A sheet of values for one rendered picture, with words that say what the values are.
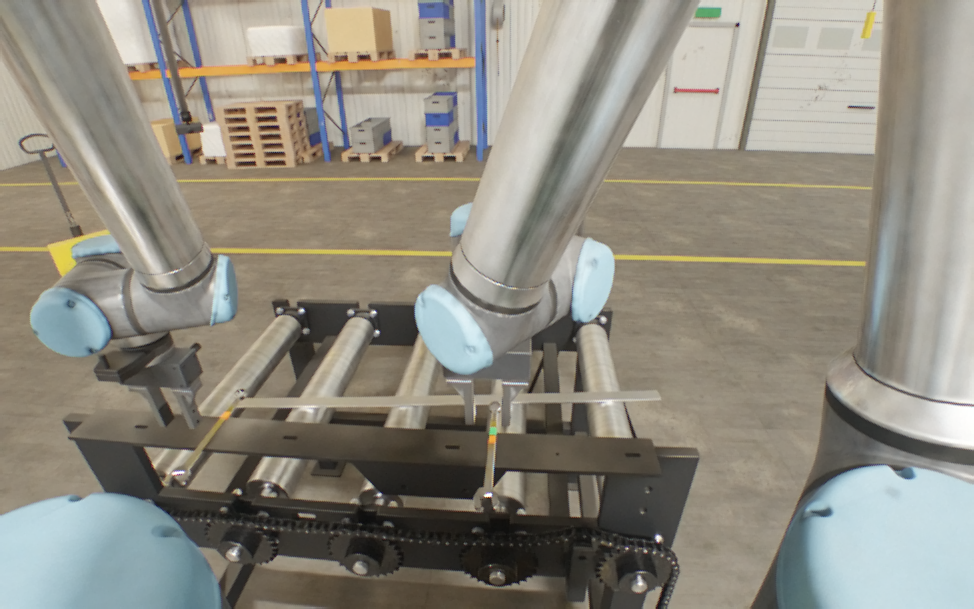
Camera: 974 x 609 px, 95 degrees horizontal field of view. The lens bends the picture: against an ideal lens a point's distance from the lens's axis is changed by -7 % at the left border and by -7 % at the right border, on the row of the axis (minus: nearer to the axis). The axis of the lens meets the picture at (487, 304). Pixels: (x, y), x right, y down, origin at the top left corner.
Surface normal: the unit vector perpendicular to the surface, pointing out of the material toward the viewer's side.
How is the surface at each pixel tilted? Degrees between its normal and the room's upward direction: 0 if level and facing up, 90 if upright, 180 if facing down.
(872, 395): 54
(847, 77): 90
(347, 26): 90
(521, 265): 108
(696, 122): 90
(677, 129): 90
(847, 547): 5
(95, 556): 5
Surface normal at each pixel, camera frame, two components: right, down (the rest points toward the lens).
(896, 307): -0.94, 0.25
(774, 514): -0.01, -0.87
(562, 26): -0.74, 0.30
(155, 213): 0.75, 0.55
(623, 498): -0.07, 0.48
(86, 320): 0.19, 0.47
